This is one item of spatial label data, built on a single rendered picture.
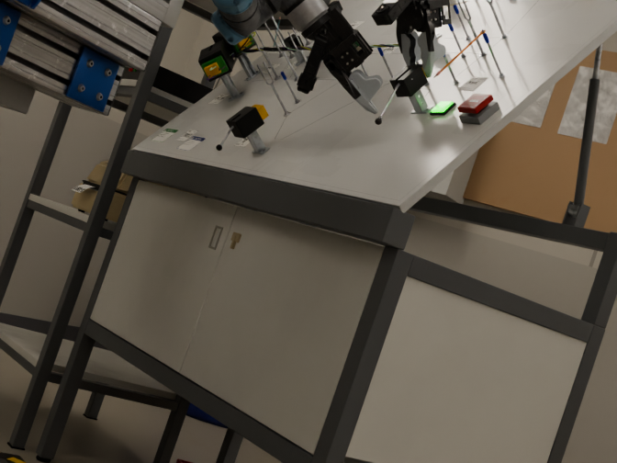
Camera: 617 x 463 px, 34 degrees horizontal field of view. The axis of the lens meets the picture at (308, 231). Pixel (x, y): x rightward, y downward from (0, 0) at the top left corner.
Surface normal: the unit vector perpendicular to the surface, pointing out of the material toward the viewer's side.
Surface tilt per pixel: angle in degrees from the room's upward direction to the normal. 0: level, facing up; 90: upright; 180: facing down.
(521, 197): 90
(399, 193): 54
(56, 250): 90
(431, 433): 90
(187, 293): 90
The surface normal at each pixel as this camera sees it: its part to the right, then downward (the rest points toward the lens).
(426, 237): -0.48, -0.21
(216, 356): -0.77, -0.29
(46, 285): 0.81, 0.25
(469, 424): 0.54, 0.15
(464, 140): -0.44, -0.79
